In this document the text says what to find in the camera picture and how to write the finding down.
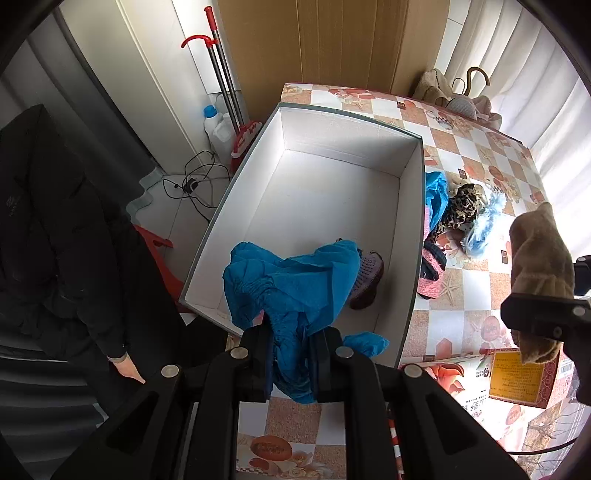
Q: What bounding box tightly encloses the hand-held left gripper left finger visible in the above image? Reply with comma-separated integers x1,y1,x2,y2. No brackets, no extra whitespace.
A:
51,325,273,480

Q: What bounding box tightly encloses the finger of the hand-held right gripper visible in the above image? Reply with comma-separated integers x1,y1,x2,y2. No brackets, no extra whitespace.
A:
501,295,591,343

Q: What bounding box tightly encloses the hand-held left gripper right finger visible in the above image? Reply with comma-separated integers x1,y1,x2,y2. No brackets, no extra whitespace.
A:
309,328,532,480

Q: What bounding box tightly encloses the tan knitted glove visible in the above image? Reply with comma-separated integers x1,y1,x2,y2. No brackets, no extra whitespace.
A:
509,202,575,365

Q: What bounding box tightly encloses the large white cardboard box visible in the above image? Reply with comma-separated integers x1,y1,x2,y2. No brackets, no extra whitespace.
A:
178,102,424,370

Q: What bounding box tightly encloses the floral printed carton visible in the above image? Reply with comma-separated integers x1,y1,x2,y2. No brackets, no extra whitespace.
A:
399,348,575,462

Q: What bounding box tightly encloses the light blue fluffy duster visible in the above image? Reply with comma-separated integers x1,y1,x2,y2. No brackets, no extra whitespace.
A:
464,191,509,257

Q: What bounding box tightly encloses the purple knitted hat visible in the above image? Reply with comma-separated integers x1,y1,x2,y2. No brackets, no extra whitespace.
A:
348,249,385,310

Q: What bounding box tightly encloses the pink and black knit cloth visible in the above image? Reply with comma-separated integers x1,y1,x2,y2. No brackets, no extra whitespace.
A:
418,242,448,300

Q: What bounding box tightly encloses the leopard print scarf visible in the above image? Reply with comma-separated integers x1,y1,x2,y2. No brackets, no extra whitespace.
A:
434,183,485,232

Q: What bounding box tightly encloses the red plastic stool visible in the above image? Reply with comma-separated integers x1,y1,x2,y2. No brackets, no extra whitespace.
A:
134,224,197,315

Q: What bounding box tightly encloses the grey striped hat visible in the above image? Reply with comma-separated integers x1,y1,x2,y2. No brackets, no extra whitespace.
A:
445,95,478,118

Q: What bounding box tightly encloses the white plastic jug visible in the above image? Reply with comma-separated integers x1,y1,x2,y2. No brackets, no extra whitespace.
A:
213,113,240,155

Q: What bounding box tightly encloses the white bottle with blue cap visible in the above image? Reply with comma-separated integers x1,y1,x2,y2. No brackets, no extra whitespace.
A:
203,105,225,151

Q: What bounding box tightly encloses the white curtain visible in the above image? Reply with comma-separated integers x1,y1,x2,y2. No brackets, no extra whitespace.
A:
443,0,591,259

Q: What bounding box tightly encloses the beige plush bag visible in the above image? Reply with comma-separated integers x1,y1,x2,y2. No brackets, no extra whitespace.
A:
413,69,455,107

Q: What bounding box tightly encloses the brown cardboard sheet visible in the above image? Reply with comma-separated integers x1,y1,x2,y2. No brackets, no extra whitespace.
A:
217,0,451,95

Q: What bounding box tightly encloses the grey curtain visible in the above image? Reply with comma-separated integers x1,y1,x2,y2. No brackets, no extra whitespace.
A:
0,11,162,222

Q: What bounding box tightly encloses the thin black cable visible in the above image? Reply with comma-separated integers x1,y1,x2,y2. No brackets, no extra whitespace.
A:
508,434,578,457

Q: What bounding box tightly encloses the black cable with adapter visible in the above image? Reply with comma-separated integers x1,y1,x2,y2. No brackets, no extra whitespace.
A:
161,150,232,222

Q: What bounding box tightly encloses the brown cane handle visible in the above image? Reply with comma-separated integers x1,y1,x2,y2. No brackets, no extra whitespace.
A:
465,66,491,95

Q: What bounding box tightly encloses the red handled metal mop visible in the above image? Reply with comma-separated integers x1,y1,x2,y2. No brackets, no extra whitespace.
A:
181,7,262,171

